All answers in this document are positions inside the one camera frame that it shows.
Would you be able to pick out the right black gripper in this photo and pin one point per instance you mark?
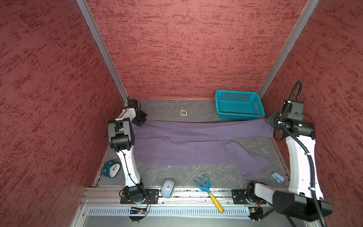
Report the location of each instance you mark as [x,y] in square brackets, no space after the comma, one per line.
[270,118]

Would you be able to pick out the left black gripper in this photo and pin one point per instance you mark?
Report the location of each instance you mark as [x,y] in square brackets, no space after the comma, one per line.
[138,123]

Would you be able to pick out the purple trousers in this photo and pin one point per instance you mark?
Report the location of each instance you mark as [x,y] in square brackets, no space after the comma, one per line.
[185,144]

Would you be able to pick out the teal plastic basket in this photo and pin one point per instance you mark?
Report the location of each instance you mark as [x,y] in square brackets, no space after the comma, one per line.
[239,105]

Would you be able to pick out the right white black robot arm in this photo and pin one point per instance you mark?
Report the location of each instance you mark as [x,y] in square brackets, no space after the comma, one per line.
[304,199]

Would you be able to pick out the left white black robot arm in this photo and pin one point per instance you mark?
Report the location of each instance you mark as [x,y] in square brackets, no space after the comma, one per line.
[121,139]

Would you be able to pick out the beige rubber band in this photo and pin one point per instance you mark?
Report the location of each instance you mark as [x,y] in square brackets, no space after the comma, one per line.
[183,112]

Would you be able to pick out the teal alarm clock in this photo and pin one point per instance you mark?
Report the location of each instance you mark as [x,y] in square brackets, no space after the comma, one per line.
[110,169]

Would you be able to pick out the light blue stapler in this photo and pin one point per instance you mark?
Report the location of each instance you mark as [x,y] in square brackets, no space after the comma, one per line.
[279,178]

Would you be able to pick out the grey computer mouse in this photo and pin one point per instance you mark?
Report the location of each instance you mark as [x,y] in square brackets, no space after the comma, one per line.
[167,188]

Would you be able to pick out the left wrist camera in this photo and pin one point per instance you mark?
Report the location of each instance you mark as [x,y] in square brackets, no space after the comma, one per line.
[134,103]

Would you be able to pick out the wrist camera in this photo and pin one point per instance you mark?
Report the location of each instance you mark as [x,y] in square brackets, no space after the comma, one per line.
[295,111]
[134,103]

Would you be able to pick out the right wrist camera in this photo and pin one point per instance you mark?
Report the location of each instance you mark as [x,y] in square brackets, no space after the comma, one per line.
[295,111]

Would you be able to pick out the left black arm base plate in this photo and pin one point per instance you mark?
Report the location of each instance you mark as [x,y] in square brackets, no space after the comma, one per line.
[151,197]

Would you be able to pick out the aluminium front rail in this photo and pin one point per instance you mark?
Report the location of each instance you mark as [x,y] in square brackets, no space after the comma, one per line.
[181,196]

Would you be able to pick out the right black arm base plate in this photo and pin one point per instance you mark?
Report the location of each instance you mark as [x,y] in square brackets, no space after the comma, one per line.
[239,198]

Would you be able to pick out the blue toy rake yellow handle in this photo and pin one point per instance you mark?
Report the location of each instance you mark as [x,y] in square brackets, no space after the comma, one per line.
[204,185]

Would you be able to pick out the slotted white cable duct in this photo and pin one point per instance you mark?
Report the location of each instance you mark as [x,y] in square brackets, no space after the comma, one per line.
[197,212]

